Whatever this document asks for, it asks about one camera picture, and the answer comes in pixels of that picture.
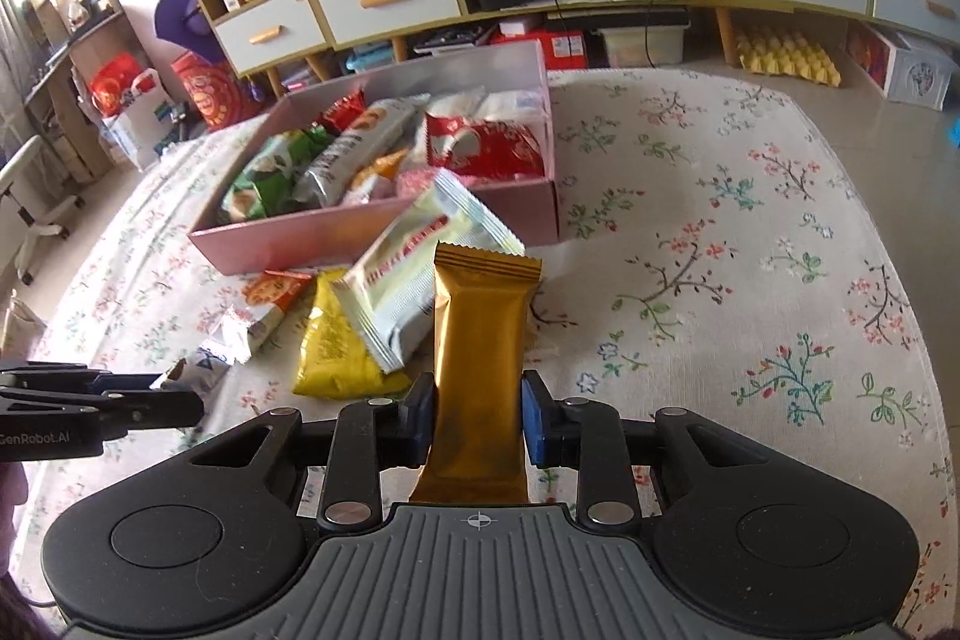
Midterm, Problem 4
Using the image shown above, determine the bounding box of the round red bag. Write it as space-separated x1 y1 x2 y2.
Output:
170 50 260 132

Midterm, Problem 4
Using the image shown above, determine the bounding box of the red white gift bag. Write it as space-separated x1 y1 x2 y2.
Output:
89 53 178 155

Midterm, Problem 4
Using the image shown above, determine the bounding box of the purple hat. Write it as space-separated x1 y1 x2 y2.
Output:
153 0 227 64

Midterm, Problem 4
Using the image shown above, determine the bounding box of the white crumpled snack packet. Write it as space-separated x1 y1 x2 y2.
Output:
200 304 273 366

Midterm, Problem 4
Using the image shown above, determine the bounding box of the silver snack packet dark print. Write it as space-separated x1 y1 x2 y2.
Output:
153 347 227 398

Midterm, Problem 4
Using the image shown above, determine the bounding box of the blue lidded plastic container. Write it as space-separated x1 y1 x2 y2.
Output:
345 43 410 76

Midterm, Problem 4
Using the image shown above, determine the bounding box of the orange white snack packet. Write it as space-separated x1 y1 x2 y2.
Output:
343 148 411 207

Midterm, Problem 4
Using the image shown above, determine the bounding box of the grey office chair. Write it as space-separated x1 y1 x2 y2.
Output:
0 135 84 286

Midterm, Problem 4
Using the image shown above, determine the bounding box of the green snack packet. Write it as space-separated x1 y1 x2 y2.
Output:
223 130 335 223

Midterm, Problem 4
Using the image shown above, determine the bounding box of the orange cookie packet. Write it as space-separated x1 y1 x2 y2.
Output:
242 269 314 341

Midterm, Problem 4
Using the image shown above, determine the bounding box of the pink snack packet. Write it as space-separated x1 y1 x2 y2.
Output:
394 166 445 203

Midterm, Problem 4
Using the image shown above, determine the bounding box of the gold snack packet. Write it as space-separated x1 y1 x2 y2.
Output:
407 241 543 506

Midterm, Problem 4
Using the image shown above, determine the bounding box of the small red snack packet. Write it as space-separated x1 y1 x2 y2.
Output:
318 88 369 136

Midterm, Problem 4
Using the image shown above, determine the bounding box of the white cookie stick packet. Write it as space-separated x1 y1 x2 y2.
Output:
296 98 422 208

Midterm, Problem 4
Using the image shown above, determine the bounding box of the red cardboard box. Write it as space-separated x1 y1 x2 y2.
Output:
490 29 587 72

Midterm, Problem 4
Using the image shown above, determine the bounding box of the pink cardboard box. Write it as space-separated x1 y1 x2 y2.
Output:
187 40 562 276

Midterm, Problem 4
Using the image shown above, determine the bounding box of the yellow egg tray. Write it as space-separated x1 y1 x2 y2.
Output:
737 28 842 87

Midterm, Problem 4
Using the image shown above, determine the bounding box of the clear container with black lid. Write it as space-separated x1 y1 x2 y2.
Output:
415 25 490 58

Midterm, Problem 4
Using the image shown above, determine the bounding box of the yellow snack packet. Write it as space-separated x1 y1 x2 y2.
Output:
291 269 414 400

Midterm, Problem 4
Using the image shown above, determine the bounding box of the white printed box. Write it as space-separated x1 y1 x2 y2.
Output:
846 20 955 109

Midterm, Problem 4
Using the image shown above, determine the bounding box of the pale green cracker packet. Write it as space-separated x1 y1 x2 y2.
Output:
330 169 527 375

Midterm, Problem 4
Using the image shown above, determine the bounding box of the clear plastic container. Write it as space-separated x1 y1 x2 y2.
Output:
598 13 689 70

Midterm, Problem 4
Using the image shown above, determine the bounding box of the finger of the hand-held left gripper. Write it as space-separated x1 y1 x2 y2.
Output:
0 388 206 440
0 367 164 391

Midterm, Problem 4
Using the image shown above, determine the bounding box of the brown paper bag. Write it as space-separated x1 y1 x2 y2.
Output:
0 295 47 372

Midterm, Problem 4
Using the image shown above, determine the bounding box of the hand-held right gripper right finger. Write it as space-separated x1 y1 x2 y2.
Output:
520 368 758 531

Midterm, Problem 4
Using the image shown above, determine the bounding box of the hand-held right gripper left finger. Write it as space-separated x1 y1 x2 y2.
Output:
193 373 437 534

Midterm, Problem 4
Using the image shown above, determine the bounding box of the floral blanket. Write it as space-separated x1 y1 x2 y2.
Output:
15 66 947 635

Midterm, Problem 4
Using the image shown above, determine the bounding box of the wooden desk shelf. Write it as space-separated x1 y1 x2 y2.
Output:
22 0 129 177

